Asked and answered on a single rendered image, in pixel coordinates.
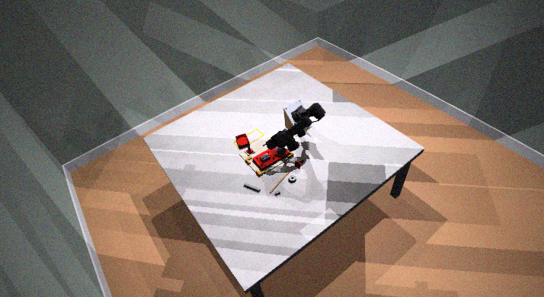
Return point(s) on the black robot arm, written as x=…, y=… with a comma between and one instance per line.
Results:
x=281, y=139

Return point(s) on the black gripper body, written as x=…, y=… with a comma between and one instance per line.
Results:
x=300, y=134

